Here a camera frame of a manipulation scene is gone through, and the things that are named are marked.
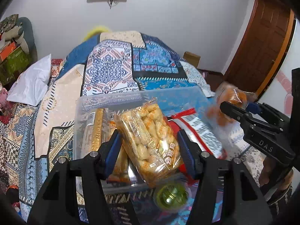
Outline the person's hand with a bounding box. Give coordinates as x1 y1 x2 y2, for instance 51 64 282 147
259 157 293 191

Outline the orange cardboard box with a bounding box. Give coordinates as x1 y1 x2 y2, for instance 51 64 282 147
0 41 17 62

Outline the red white snack bag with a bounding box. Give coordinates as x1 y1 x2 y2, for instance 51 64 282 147
167 108 227 160

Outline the green jelly cup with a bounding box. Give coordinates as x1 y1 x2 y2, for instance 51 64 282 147
153 181 192 213

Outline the yellow curved tube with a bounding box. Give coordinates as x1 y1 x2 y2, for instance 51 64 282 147
83 25 111 42

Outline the brown cardboard box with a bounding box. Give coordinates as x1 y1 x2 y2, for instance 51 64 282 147
183 51 201 68

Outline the puffed rice snack pack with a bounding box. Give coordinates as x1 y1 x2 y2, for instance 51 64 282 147
114 97 183 187

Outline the orange snack clear bag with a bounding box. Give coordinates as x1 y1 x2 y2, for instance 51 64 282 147
205 82 257 127

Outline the clear plastic storage box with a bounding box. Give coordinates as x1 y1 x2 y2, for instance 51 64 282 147
73 86 223 185

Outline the white pillow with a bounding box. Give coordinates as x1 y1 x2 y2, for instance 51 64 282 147
7 54 51 107

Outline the blue patchwork bed quilt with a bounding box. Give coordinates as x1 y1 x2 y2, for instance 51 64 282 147
1 37 272 224

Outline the green storage box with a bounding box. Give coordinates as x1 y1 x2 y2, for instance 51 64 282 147
0 46 33 86

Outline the brown wooden door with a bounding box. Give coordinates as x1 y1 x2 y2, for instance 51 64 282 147
224 0 295 95

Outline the orange rice cracker packet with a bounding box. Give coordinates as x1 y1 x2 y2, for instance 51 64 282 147
79 108 130 183

